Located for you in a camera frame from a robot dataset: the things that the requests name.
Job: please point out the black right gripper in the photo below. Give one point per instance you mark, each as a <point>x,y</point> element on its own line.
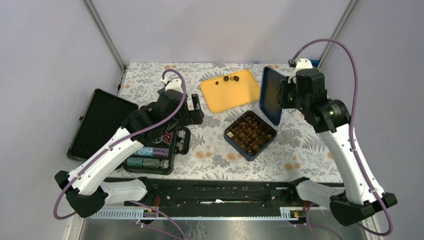
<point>285,84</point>

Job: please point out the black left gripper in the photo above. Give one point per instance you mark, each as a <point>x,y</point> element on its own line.
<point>193,117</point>

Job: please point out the blue tin lid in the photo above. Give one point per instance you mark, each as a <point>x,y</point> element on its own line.
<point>269,101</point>

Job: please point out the blue tin with brown insert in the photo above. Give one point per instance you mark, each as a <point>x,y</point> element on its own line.
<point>249,135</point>

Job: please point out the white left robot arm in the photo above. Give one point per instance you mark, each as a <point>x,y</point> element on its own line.
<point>84,190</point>

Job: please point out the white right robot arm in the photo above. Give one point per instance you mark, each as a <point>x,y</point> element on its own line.
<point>362,195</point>

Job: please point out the blue clamp at corner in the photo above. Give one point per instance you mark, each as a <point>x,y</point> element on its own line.
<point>315,63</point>

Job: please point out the yellow plastic tray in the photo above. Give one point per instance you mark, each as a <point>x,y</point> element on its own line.
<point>230,94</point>

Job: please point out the pile of dark chocolates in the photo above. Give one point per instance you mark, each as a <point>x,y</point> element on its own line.
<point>227,78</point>

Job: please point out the black poker chip case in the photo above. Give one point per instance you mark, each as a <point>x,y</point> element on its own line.
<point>99,123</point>

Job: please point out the grey cable duct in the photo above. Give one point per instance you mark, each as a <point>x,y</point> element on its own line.
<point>140,213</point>

